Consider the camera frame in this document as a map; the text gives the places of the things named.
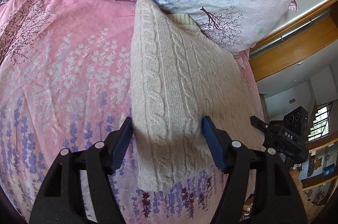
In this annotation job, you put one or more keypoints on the blue box on shelf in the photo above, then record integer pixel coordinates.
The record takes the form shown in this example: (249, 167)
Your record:
(328, 170)

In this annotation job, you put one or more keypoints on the wooden headboard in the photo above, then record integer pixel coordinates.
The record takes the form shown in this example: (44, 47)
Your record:
(300, 35)

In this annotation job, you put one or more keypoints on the pink lavender print bedsheet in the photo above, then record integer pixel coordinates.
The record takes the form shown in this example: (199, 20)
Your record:
(65, 83)

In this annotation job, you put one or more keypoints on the beige cable-knit sweater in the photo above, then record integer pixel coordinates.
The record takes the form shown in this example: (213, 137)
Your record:
(179, 76)

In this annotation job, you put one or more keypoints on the window with metal grille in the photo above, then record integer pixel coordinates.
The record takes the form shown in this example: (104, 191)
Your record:
(320, 125)

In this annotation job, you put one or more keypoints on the wooden shelf unit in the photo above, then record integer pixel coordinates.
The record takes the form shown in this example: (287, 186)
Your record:
(322, 153)

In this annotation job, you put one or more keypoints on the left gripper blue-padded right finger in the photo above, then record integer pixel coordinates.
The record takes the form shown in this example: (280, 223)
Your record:
(259, 187)

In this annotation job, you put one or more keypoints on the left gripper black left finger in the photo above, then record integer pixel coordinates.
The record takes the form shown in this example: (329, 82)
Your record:
(77, 180)

